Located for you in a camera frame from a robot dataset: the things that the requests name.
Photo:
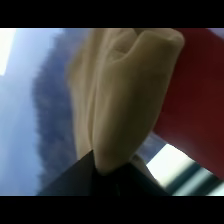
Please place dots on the beige garment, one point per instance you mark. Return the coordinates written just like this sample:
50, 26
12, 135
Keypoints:
126, 100

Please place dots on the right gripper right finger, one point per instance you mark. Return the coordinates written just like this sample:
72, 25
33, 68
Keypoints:
136, 181

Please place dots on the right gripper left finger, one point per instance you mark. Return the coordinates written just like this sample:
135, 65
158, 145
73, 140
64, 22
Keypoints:
75, 180

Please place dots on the red garment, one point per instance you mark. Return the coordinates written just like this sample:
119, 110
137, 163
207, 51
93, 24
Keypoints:
196, 100

